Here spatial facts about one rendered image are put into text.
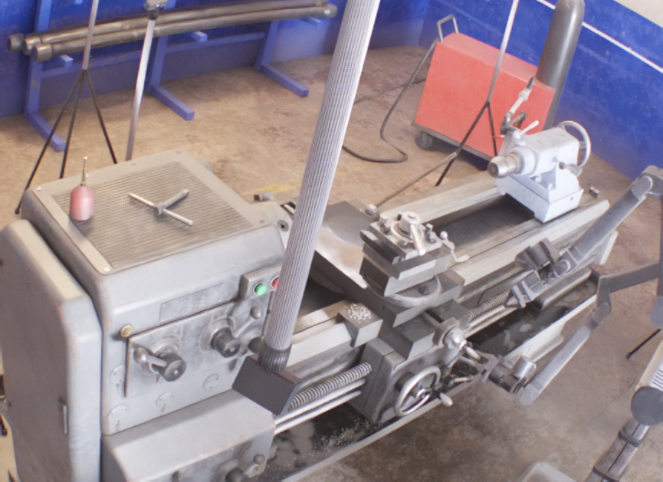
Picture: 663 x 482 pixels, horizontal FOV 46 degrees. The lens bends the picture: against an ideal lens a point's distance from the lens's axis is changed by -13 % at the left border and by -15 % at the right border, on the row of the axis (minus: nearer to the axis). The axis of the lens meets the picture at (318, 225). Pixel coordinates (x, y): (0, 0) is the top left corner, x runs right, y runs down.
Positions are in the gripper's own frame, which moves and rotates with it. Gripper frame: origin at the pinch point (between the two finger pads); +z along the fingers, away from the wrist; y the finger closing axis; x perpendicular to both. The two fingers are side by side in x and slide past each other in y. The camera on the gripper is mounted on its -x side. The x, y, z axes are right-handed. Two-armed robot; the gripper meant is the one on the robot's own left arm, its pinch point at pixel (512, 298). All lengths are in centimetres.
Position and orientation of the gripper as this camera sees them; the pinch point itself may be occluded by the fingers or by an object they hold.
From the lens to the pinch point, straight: 259.8
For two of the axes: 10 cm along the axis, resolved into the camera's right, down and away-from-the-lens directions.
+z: -5.7, 4.8, 6.7
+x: 5.5, 8.3, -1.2
